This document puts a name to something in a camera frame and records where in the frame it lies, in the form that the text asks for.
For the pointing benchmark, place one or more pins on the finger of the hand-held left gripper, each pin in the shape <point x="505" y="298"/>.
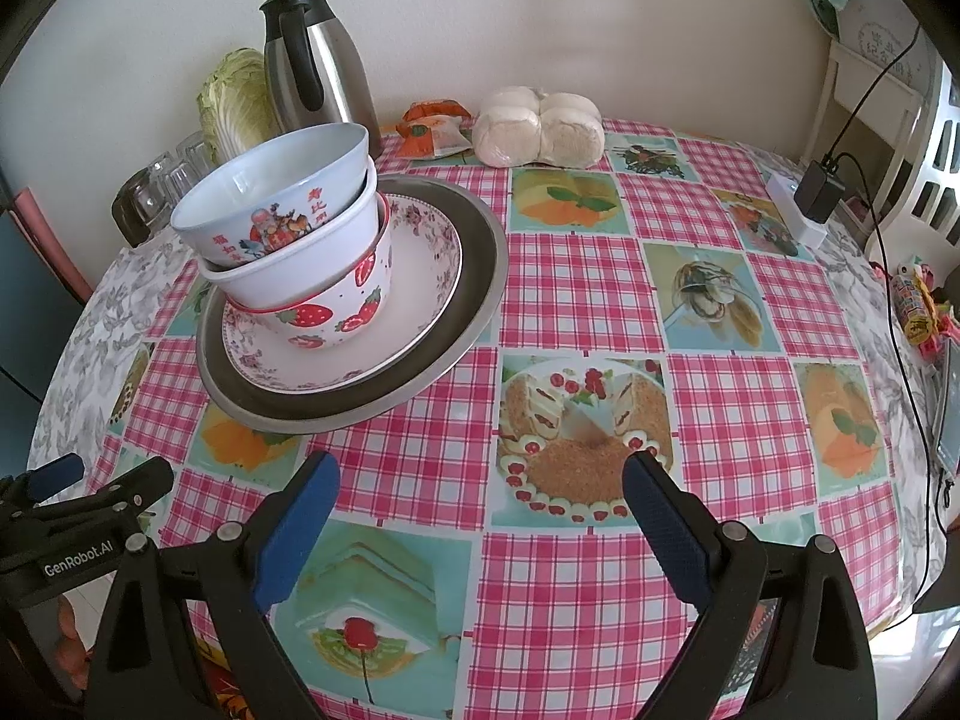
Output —
<point x="142" y="484"/>
<point x="56" y="474"/>

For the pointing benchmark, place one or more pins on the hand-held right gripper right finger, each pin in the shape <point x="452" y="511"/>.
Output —
<point x="667" y="532"/>

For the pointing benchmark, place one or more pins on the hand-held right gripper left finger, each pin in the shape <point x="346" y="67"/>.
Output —
<point x="300" y="532"/>

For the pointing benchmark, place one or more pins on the strawberry print bowl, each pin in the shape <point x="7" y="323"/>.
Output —
<point x="352" y="300"/>

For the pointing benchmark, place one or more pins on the pink floral round plate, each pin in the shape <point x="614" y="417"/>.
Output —
<point x="420" y="292"/>

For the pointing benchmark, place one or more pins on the white rectangular plate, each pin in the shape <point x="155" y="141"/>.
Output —
<point x="315" y="255"/>

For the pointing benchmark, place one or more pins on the stainless steel basin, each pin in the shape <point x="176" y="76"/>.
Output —
<point x="465" y="270"/>

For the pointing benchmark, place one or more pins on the pale blue bowl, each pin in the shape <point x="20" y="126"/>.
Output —
<point x="247" y="187"/>

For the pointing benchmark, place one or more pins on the pink chair backrest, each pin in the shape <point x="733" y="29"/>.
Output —
<point x="52" y="240"/>

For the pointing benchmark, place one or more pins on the brown glass jar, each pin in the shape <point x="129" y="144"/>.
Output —
<point x="135" y="214"/>

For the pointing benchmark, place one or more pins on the pink checked tablecloth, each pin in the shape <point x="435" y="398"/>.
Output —
<point x="570" y="270"/>

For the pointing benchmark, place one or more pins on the smartphone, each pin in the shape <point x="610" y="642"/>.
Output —
<point x="949" y="405"/>

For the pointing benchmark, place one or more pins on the clear drinking glasses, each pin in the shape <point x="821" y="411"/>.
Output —
<point x="180" y="172"/>

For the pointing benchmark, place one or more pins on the colourful candy packet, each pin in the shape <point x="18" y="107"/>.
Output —
<point x="911" y="307"/>

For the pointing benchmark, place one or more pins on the white power strip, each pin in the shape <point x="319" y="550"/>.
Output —
<point x="784" y="195"/>

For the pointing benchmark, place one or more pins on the black power adapter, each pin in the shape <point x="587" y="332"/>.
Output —
<point x="817" y="191"/>

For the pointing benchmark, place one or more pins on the napa cabbage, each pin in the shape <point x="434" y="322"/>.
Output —
<point x="232" y="101"/>

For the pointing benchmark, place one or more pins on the orange snack packet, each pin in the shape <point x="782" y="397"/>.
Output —
<point x="427" y="131"/>

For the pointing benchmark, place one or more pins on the bag of steamed buns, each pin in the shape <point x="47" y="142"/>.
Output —
<point x="540" y="127"/>

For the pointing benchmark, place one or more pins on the stainless steel thermos jug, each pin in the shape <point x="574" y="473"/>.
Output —
<point x="337" y="82"/>

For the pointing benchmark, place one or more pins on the white wooden stool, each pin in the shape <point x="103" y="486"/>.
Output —
<point x="825" y="105"/>

